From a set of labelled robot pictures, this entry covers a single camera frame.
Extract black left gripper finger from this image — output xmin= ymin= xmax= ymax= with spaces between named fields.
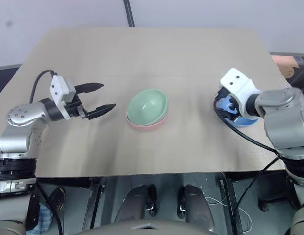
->
xmin=86 ymin=103 xmax=117 ymax=121
xmin=74 ymin=82 xmax=104 ymax=94

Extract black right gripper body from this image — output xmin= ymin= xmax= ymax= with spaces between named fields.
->
xmin=214 ymin=86 xmax=242 ymax=123

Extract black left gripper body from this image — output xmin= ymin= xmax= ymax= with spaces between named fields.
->
xmin=64 ymin=92 xmax=91 ymax=121

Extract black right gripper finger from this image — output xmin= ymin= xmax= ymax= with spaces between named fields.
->
xmin=215 ymin=107 xmax=236 ymax=122

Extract blue bowl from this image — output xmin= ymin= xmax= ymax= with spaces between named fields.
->
xmin=214 ymin=94 xmax=261 ymax=128

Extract green bowl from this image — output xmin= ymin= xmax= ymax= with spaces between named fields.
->
xmin=127 ymin=88 xmax=169 ymax=127

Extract pink bowl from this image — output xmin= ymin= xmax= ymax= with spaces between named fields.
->
xmin=125 ymin=109 xmax=170 ymax=133

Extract brown cardboard box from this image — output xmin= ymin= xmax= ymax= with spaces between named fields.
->
xmin=270 ymin=55 xmax=300 ymax=79

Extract black pole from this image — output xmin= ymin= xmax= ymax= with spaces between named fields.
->
xmin=122 ymin=0 xmax=136 ymax=28

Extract black round caster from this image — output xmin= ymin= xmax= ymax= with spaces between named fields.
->
xmin=47 ymin=187 xmax=66 ymax=212

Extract dark rounded robot leg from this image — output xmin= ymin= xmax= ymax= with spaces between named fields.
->
xmin=177 ymin=184 xmax=216 ymax=232
xmin=117 ymin=184 xmax=158 ymax=224

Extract blue checkered cloth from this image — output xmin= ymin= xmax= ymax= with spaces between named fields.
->
xmin=26 ymin=202 xmax=54 ymax=235

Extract grey robot torso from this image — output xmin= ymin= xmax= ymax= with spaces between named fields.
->
xmin=92 ymin=217 xmax=216 ymax=235

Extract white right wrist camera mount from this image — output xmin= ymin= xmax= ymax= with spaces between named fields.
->
xmin=220 ymin=68 xmax=263 ymax=118

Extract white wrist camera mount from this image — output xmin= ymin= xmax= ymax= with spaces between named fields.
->
xmin=49 ymin=75 xmax=77 ymax=121
xmin=220 ymin=68 xmax=263 ymax=118

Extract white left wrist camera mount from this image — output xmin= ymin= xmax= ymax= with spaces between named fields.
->
xmin=49 ymin=75 xmax=77 ymax=121

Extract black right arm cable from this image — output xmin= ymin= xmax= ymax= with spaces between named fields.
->
xmin=212 ymin=97 xmax=286 ymax=235

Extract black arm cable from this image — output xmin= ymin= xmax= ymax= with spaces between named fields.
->
xmin=29 ymin=70 xmax=56 ymax=104
xmin=212 ymin=97 xmax=286 ymax=235

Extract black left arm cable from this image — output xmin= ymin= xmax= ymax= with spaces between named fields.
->
xmin=29 ymin=70 xmax=56 ymax=104

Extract black table leg frame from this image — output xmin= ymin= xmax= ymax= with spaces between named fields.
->
xmin=81 ymin=178 xmax=106 ymax=232
xmin=217 ymin=172 xmax=246 ymax=235

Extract thin white wire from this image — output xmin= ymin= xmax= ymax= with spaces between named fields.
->
xmin=207 ymin=195 xmax=253 ymax=233

